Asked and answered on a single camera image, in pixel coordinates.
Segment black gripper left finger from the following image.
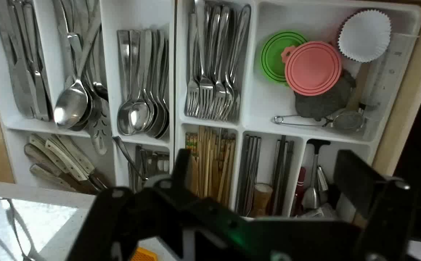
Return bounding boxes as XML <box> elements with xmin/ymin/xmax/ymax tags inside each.
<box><xmin>168</xmin><ymin>147</ymin><xmax>192</xmax><ymax>191</ymax></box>

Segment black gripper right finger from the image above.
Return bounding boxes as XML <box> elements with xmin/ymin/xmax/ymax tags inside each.
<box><xmin>333</xmin><ymin>147</ymin><xmax>416</xmax><ymax>261</ymax></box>

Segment silver piping nozzle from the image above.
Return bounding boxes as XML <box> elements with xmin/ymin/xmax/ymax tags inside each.
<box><xmin>143</xmin><ymin>150</ymin><xmax>171</xmax><ymax>176</ymax></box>

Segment open wooden kitchen drawer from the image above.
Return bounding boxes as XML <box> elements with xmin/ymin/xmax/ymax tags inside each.
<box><xmin>0</xmin><ymin>0</ymin><xmax>421</xmax><ymax>218</ymax></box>

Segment wooden drawer with dark front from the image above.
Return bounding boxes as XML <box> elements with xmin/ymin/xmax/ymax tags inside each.
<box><xmin>0</xmin><ymin>0</ymin><xmax>421</xmax><ymax>233</ymax></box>

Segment wooden chopstick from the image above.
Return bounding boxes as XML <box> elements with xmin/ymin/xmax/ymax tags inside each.
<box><xmin>185</xmin><ymin>126</ymin><xmax>216</xmax><ymax>200</ymax></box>
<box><xmin>213</xmin><ymin>129</ymin><xmax>236</xmax><ymax>204</ymax></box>

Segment thin metal skewer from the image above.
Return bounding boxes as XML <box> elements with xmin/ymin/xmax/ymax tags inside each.
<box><xmin>111</xmin><ymin>136</ymin><xmax>149</xmax><ymax>184</ymax></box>

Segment dark metal chopstick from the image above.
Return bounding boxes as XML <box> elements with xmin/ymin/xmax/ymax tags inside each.
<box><xmin>269</xmin><ymin>136</ymin><xmax>294</xmax><ymax>216</ymax></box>
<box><xmin>237</xmin><ymin>134</ymin><xmax>262</xmax><ymax>214</ymax></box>

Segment small steel spoon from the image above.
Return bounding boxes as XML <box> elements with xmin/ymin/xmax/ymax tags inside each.
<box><xmin>115</xmin><ymin>29</ymin><xmax>153</xmax><ymax>137</ymax></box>
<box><xmin>142</xmin><ymin>29</ymin><xmax>171</xmax><ymax>139</ymax></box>

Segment steel fork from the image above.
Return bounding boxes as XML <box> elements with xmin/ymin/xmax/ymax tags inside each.
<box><xmin>184</xmin><ymin>0</ymin><xmax>207</xmax><ymax>118</ymax></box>
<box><xmin>203</xmin><ymin>2</ymin><xmax>230</xmax><ymax>120</ymax></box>
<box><xmin>221</xmin><ymin>4</ymin><xmax>252</xmax><ymax>121</ymax></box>

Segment brown cork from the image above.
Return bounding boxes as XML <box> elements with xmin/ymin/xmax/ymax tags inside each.
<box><xmin>250</xmin><ymin>181</ymin><xmax>274</xmax><ymax>217</ymax></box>

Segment metal tea strainer tongs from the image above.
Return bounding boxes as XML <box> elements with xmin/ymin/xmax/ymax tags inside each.
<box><xmin>269</xmin><ymin>105</ymin><xmax>367</xmax><ymax>134</ymax></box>

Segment large steel spoon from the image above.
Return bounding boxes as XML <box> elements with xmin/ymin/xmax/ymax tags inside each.
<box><xmin>70</xmin><ymin>0</ymin><xmax>111</xmax><ymax>156</ymax></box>
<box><xmin>49</xmin><ymin>0</ymin><xmax>94</xmax><ymax>130</ymax></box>

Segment dark grey round lid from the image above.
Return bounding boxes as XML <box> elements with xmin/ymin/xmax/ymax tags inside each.
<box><xmin>293</xmin><ymin>69</ymin><xmax>358</xmax><ymax>121</ymax></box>

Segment clear plastic ruler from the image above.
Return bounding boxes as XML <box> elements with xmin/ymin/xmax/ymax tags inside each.
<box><xmin>364</xmin><ymin>30</ymin><xmax>419</xmax><ymax>113</ymax></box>

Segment green silicone lid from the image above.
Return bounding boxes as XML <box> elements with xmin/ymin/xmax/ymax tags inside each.
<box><xmin>259</xmin><ymin>30</ymin><xmax>309</xmax><ymax>84</ymax></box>

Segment pink silicone lid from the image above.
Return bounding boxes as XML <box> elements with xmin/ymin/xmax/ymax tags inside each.
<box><xmin>281</xmin><ymin>39</ymin><xmax>343</xmax><ymax>97</ymax></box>

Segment steel table knife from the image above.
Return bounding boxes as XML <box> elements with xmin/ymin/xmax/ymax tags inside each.
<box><xmin>0</xmin><ymin>0</ymin><xmax>31</xmax><ymax>118</ymax></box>
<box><xmin>11</xmin><ymin>0</ymin><xmax>53</xmax><ymax>121</ymax></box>

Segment cream handled knife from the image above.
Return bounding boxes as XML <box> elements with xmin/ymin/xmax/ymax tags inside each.
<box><xmin>23</xmin><ymin>143</ymin><xmax>98</xmax><ymax>194</ymax></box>
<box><xmin>27</xmin><ymin>133</ymin><xmax>113</xmax><ymax>191</ymax></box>

